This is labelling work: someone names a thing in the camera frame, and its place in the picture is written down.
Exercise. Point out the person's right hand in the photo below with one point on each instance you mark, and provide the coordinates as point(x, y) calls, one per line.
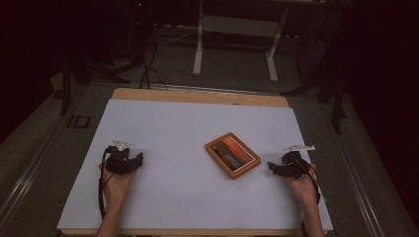
point(303, 189)

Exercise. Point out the black floor socket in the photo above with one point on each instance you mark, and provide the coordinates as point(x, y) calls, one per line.
point(79, 121)

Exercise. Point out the person's left hand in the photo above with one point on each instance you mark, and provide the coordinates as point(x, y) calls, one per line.
point(117, 186)

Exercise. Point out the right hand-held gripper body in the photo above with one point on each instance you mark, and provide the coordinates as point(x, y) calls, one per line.
point(294, 163)

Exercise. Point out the metal floor rail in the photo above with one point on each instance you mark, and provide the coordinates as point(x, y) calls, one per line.
point(26, 184)
point(359, 184)

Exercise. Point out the wooden picture frame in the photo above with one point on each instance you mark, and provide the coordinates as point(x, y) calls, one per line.
point(233, 155)

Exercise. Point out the white table mat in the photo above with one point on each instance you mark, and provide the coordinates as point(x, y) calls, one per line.
point(184, 194)

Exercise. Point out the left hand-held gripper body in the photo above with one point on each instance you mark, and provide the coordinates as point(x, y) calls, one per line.
point(119, 162)

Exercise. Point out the black metal stand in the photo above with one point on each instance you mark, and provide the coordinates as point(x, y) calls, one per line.
point(66, 89)
point(337, 98)

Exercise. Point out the white metal desk frame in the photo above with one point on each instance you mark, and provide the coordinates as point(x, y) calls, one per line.
point(237, 26)

